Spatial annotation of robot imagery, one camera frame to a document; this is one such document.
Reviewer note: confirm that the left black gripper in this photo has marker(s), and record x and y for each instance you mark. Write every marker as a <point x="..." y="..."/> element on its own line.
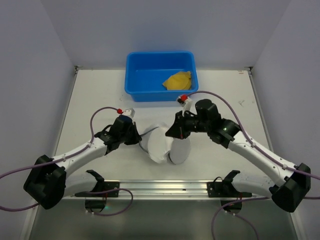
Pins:
<point x="133" y="134"/>

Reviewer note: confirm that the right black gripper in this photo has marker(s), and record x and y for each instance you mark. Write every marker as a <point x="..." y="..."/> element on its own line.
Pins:
<point x="182" y="125"/>

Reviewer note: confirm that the yellow bra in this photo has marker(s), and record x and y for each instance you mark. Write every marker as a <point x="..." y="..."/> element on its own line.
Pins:
<point x="178" y="81"/>

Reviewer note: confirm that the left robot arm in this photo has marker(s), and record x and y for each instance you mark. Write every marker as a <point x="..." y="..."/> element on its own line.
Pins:
<point x="52" y="178"/>

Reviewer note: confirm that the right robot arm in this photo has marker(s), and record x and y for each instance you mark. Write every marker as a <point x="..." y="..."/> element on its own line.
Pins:
<point x="283" y="181"/>

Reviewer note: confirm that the blue plastic tub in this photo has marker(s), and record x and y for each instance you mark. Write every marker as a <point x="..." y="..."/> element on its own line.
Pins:
<point x="145" y="73"/>

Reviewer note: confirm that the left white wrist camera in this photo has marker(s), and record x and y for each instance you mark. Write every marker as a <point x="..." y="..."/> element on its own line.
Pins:
<point x="130" y="112"/>

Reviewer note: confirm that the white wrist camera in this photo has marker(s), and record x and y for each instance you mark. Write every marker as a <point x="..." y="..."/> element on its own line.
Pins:
<point x="185" y="102"/>
<point x="130" y="112"/>

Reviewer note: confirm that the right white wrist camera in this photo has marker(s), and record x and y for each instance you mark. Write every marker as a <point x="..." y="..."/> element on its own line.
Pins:
<point x="185" y="102"/>

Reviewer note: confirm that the aluminium mounting rail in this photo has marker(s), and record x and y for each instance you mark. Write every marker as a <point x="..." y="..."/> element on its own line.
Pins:
<point x="162" y="188"/>

